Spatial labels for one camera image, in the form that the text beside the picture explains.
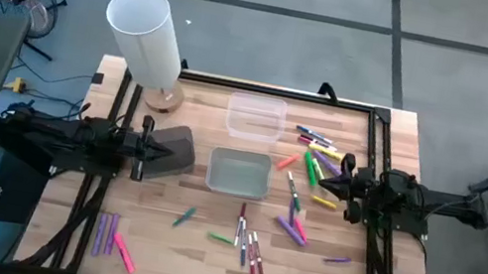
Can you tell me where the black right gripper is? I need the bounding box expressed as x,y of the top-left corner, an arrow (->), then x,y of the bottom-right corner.
311,148 -> 381,227

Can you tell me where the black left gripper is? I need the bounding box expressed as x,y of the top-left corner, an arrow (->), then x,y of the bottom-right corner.
118,111 -> 181,188

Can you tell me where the yellow highlighter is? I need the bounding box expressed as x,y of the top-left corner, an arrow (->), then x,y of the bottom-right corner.
309,195 -> 339,210
306,142 -> 346,163

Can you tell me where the purple highlighter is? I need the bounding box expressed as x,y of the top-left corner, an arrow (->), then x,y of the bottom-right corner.
272,214 -> 310,248
309,149 -> 345,179

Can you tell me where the magenta thin marker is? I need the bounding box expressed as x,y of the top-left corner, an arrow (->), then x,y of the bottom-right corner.
297,134 -> 340,152

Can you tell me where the purple thin marker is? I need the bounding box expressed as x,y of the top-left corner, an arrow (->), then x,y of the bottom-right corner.
322,252 -> 354,268
286,199 -> 299,227

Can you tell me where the pink highlighter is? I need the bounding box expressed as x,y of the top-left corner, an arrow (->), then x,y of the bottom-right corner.
290,215 -> 312,244
107,231 -> 143,274

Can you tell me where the blue white thin marker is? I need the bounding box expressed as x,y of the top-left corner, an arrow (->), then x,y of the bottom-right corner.
295,124 -> 335,146

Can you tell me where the teal thin marker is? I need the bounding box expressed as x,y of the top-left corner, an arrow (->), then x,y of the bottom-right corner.
171,203 -> 198,231

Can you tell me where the small white marker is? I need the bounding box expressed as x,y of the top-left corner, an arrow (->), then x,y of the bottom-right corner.
232,201 -> 248,248

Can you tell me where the dark red thin marker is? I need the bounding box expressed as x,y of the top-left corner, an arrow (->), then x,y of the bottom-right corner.
245,230 -> 272,274

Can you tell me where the green thin marker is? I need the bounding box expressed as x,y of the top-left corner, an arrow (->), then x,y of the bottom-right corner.
281,170 -> 307,212
205,230 -> 236,246

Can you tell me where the dark blue thin marker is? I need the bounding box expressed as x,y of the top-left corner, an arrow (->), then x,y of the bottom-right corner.
234,217 -> 255,267

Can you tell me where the smoky translucent plastic bin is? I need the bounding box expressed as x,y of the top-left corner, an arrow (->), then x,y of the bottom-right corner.
143,119 -> 202,188

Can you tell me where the light green highlighter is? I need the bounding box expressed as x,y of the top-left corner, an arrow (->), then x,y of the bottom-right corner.
308,157 -> 329,184

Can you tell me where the dark green highlighter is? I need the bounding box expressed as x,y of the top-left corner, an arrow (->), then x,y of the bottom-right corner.
299,151 -> 322,188

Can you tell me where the orange highlighter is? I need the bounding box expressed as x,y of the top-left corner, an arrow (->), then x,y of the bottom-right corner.
276,150 -> 303,174

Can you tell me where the grey plastic bin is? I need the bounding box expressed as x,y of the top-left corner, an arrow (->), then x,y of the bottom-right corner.
203,144 -> 277,203

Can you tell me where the clear plastic container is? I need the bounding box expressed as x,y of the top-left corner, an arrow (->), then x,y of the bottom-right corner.
222,89 -> 290,147

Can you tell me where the white cylindrical table lamp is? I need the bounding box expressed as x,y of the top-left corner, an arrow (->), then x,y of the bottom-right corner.
89,0 -> 202,118

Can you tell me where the black computer tower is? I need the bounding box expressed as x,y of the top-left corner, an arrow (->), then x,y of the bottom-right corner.
0,148 -> 54,229

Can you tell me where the yellow power plug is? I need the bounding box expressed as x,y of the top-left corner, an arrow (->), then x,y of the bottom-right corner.
3,74 -> 29,95

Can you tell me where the black floor cable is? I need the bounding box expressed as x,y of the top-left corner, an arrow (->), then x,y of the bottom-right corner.
19,86 -> 93,124
7,58 -> 98,92

